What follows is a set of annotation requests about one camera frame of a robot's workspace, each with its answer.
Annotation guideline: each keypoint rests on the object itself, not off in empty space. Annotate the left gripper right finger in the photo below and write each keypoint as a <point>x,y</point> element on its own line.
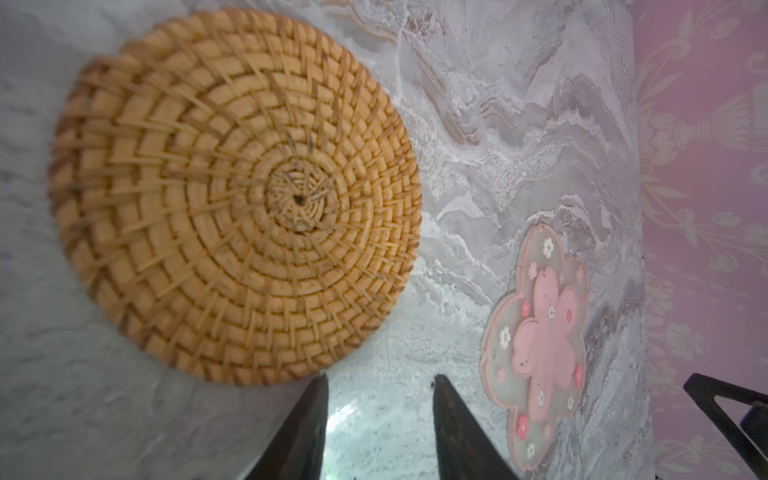
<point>463,449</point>

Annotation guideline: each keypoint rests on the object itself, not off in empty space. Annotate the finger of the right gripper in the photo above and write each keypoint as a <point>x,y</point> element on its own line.
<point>738,413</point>

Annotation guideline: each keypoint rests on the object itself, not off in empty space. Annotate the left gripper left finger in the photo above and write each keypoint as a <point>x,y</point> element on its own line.
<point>296,451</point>

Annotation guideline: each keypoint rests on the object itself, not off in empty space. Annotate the pink flower coaster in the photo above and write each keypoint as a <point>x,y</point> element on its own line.
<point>533,358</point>

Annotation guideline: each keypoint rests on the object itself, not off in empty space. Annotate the rattan woven round coaster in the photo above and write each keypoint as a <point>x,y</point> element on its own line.
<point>238,194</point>

